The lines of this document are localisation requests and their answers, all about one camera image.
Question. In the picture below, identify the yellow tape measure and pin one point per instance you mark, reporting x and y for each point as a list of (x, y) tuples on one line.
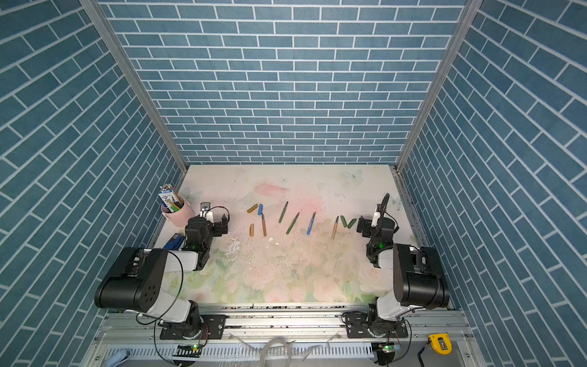
[(441, 343)]

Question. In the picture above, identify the aluminium rail frame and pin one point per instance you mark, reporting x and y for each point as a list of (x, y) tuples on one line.
[(260, 335)]

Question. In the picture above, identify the brown pen right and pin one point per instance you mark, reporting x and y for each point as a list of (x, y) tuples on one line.
[(335, 226)]

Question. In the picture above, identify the dark green pen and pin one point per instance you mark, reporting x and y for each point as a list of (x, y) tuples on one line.
[(283, 212)]

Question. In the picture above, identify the blue stapler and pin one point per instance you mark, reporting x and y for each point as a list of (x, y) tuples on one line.
[(175, 242)]

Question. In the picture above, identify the brown pen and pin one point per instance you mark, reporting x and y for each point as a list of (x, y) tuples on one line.
[(335, 226), (264, 227)]

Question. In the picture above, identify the box in pen cup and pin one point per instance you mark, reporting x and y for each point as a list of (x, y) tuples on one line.
[(171, 200)]

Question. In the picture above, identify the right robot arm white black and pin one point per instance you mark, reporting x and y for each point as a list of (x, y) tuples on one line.
[(417, 277)]

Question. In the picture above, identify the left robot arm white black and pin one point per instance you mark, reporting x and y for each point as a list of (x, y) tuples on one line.
[(134, 283)]

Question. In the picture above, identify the light green pen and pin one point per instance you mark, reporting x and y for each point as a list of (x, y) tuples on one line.
[(292, 224)]

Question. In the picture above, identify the blue pen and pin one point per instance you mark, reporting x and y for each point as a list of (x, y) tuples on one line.
[(310, 227)]

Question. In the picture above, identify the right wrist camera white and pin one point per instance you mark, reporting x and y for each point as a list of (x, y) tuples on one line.
[(377, 215)]

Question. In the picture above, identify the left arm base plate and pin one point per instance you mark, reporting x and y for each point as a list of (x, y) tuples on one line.
[(199, 327)]

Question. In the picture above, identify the brown pen left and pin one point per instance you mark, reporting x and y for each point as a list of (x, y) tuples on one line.
[(264, 227)]

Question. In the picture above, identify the pink pen holder cup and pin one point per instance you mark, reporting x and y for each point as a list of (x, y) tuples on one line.
[(181, 217)]

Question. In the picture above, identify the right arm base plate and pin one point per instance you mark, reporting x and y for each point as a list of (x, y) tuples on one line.
[(360, 325)]

